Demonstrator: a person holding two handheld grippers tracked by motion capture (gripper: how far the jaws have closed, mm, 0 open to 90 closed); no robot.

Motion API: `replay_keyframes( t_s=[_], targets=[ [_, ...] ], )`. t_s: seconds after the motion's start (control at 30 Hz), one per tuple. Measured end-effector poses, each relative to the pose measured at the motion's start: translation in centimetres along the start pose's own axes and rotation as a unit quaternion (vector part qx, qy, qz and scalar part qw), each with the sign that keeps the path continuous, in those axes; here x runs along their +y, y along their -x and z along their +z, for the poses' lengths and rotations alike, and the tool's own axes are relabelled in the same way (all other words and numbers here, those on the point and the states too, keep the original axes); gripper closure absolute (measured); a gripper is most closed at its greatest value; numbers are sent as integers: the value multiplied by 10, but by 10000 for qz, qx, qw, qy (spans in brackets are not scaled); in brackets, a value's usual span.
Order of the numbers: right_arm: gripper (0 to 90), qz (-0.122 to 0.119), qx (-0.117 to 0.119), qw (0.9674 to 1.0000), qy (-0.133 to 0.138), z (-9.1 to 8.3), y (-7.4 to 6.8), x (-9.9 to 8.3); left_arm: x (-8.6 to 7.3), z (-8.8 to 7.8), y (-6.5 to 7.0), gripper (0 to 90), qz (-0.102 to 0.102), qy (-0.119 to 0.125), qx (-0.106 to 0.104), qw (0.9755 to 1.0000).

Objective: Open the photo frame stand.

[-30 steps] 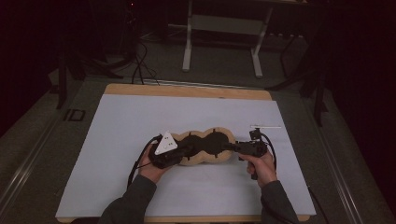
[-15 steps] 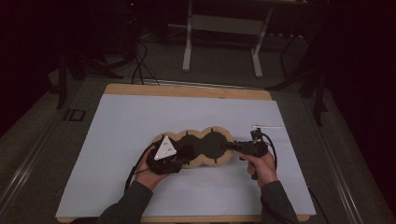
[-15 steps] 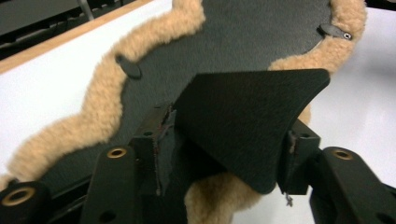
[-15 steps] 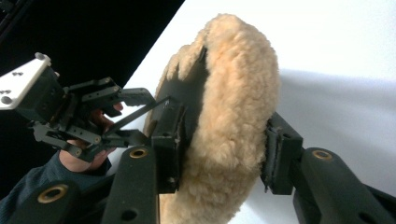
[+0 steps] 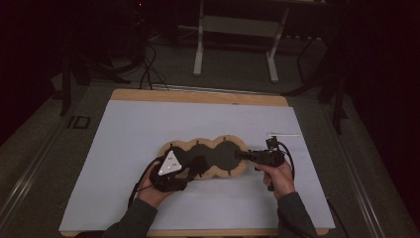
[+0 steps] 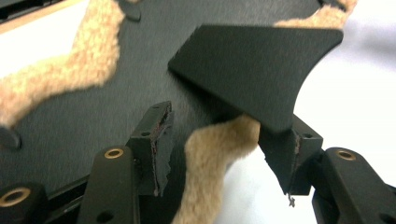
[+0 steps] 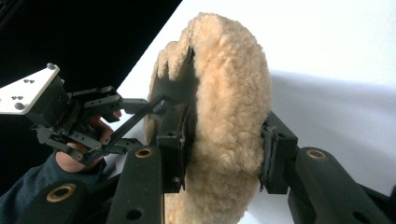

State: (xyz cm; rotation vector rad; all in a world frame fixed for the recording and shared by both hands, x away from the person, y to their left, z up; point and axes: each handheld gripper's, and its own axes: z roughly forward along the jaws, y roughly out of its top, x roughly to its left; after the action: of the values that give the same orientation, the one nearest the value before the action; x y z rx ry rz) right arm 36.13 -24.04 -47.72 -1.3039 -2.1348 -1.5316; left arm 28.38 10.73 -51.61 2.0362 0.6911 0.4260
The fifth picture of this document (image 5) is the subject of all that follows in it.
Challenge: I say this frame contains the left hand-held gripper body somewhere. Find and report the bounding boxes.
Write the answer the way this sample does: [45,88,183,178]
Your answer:
[149,150,189,193]

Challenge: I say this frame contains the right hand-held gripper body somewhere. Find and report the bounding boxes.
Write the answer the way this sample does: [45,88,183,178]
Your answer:
[247,133,301,169]

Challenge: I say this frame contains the scalloped wooden puzzle tray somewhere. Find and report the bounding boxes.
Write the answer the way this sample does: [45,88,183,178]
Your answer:
[157,134,250,180]

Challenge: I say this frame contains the person's right hand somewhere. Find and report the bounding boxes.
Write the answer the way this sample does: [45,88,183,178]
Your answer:
[254,162,296,201]

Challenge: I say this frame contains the person's left hand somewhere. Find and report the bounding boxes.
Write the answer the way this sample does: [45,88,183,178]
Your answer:
[137,163,175,209]

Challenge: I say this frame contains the white table sheet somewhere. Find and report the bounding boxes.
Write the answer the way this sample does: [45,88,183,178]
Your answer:
[58,99,336,232]

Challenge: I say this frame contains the wooden table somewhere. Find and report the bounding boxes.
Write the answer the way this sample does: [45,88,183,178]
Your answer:
[59,87,330,238]

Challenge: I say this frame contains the black metal stand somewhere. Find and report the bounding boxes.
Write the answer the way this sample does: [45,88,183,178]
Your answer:
[58,49,131,117]
[282,33,350,135]

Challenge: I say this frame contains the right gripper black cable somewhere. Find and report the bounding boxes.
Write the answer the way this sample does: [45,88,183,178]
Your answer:
[276,141,296,181]

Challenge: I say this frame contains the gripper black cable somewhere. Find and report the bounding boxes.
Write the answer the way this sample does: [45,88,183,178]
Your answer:
[276,141,296,181]
[128,158,163,208]

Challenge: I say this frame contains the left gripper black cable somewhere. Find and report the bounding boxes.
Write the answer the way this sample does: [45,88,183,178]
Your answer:
[128,158,163,208]

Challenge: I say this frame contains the black rectangular floor frame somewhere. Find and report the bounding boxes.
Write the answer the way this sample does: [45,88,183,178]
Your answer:
[66,115,92,130]

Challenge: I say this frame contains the black floor cables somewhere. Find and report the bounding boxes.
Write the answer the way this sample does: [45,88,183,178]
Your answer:
[138,42,170,91]

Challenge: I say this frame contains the white metal desk frame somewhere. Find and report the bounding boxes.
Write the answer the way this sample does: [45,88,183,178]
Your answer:
[192,0,291,84]

